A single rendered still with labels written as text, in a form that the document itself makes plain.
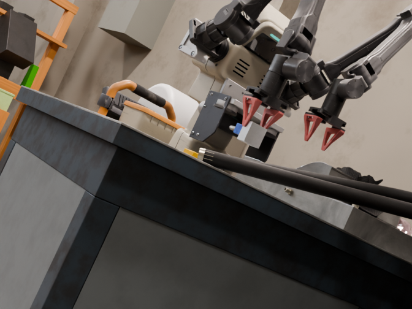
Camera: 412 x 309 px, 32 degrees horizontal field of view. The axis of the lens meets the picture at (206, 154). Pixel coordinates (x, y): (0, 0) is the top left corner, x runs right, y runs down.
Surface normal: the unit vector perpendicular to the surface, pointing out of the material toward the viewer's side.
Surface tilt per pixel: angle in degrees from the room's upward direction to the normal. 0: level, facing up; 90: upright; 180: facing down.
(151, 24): 90
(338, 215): 90
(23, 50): 54
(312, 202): 90
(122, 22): 90
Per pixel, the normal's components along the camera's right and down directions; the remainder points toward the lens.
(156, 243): 0.45, 0.17
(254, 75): 0.55, 0.37
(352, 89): 0.26, 0.05
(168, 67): -0.67, -0.34
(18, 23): 0.77, -0.31
